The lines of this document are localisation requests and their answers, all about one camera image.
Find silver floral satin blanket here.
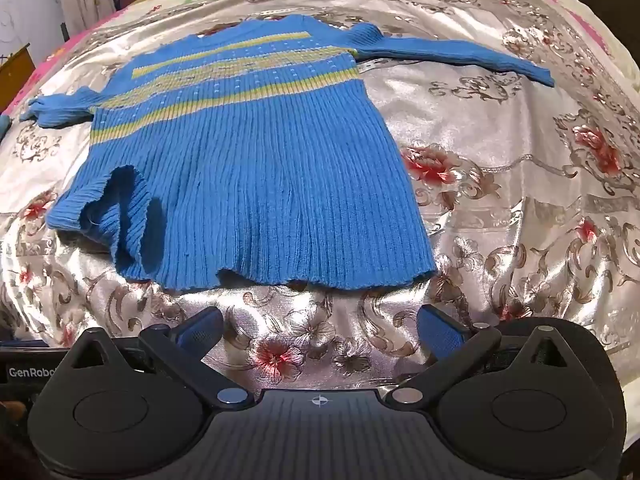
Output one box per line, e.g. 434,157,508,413
0,0,640,411

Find blue knit sweater yellow stripes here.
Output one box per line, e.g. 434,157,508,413
20,14,556,295

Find pink floral bedsheet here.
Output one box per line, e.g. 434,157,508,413
0,0,621,116

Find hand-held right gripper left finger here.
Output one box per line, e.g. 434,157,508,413
65,306,254,409

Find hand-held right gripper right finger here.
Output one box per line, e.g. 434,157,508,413
384,303,577,407

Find wooden cabinet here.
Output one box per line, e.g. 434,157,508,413
0,42,37,111

